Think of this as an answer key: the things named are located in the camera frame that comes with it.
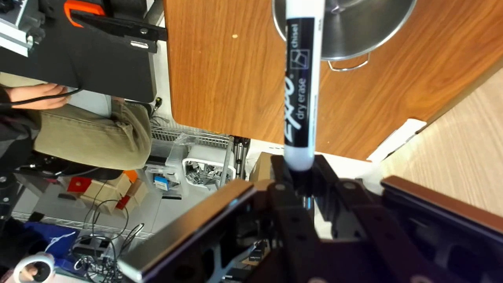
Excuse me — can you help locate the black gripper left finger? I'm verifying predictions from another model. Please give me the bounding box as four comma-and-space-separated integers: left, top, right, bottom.
116, 153, 336, 283

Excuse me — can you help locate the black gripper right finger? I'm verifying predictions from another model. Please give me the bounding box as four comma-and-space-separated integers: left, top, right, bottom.
308, 153, 503, 283

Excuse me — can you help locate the black white Expo marker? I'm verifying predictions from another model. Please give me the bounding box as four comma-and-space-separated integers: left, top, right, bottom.
280, 0, 327, 172

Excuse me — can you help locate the grey metal desk leg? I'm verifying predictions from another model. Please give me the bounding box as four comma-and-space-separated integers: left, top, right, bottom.
233, 136, 251, 178

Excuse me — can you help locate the white paper strip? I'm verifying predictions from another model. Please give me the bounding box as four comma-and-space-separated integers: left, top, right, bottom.
366, 116, 429, 163

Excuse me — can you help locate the clear plastic storage bin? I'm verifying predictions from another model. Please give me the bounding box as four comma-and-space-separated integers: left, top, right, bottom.
163, 130, 237, 199

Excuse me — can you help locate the light wooden panel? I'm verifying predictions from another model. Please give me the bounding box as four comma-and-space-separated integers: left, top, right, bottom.
379, 67, 503, 218

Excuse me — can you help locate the small labelled cardboard box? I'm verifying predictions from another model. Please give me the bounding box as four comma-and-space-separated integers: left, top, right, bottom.
64, 169, 151, 216

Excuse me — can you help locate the silver metal pot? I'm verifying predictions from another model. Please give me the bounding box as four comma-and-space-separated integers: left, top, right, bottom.
272, 0, 420, 73

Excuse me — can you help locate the beige fabric item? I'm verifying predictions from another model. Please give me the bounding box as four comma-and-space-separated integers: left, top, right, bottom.
31, 95, 154, 171

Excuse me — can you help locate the black orange bar clamp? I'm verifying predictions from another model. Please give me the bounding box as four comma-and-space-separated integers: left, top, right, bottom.
61, 0, 170, 43

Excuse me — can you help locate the aluminium extrusion rail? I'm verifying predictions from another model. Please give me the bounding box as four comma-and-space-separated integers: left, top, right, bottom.
0, 0, 45, 56

